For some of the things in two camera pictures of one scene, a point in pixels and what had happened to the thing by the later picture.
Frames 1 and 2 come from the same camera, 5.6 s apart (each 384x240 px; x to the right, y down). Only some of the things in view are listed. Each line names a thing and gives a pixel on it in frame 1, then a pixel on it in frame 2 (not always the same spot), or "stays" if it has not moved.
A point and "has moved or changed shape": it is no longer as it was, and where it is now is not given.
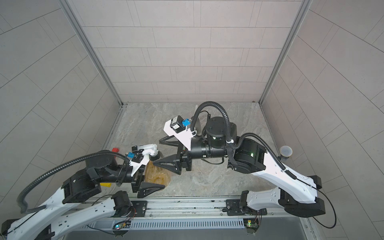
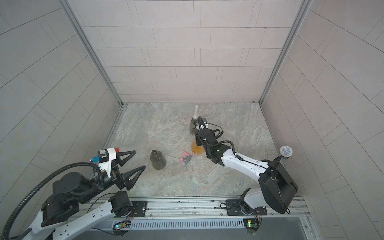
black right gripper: x=184 y=156 -> x=198 y=137
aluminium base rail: x=268 y=215 stays
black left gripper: x=139 y=178 -> x=122 y=181
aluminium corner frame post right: x=305 y=6 stays
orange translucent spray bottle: x=157 y=174 has moved or changed shape
